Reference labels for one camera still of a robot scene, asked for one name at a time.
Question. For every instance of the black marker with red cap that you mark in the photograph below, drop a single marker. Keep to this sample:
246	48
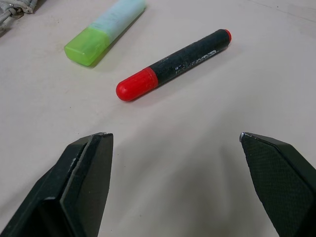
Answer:
172	64

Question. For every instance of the green highlighter pen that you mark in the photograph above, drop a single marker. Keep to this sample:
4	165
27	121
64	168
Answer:
103	32

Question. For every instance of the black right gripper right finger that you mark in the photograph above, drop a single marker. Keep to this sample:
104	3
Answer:
281	182

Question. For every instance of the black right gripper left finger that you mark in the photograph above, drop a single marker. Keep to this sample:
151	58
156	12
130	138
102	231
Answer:
74	192

